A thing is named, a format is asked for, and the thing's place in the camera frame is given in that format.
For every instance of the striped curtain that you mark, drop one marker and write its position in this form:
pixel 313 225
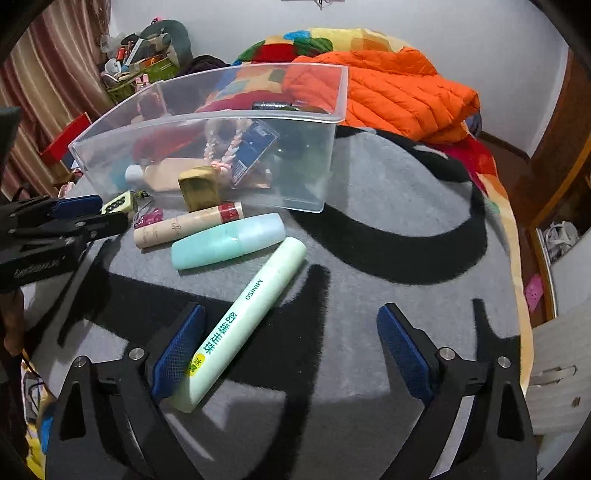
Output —
pixel 46 69

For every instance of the dark clothes pile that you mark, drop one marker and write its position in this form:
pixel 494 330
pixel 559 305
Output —
pixel 205 62

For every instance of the pink charm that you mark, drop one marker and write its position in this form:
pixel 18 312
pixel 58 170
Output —
pixel 152 216

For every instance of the light green tube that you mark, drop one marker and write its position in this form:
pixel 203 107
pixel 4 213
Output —
pixel 258 295

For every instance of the colourful patchwork quilt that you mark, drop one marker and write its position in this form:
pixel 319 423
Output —
pixel 351 39

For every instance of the beige tube with white cap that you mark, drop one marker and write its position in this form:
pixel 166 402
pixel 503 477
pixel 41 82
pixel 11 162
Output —
pixel 161 175

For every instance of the grey shoes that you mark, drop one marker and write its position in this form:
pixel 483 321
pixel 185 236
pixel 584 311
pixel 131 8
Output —
pixel 561 237

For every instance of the dark ribbed cylinder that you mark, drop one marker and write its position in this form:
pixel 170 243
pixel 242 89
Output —
pixel 272 105

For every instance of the green storage basket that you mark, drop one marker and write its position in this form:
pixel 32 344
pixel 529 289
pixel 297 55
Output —
pixel 157 69

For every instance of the red box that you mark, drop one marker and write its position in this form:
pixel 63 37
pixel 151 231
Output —
pixel 69 136

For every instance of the blue packet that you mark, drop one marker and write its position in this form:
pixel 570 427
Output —
pixel 251 152

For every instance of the beige tube with red band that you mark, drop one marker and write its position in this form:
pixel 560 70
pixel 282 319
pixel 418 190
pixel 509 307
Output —
pixel 184 226

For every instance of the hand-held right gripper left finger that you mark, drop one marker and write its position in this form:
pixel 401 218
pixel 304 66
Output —
pixel 178 355

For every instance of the orange down jacket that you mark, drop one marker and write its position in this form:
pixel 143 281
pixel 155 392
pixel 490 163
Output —
pixel 392 92

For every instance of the brown wooden door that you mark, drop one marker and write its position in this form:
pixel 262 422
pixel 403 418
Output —
pixel 575 129

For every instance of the grey and black blanket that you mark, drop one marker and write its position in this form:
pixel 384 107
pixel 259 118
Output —
pixel 369 258

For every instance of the clear plastic storage box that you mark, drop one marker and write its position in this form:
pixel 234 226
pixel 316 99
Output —
pixel 300 184

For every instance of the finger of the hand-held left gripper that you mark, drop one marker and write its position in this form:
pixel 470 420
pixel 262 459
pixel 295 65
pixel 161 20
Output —
pixel 76 205
pixel 104 225

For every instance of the grey-green neck pillow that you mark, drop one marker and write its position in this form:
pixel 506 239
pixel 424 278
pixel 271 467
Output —
pixel 178 41

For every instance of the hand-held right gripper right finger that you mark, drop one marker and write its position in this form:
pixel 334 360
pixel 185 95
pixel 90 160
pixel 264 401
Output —
pixel 406 350

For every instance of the teal bottle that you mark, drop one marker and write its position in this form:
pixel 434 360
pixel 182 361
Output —
pixel 221 244

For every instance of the gold block cap bottle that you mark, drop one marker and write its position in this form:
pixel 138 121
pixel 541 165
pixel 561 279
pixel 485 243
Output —
pixel 198 189

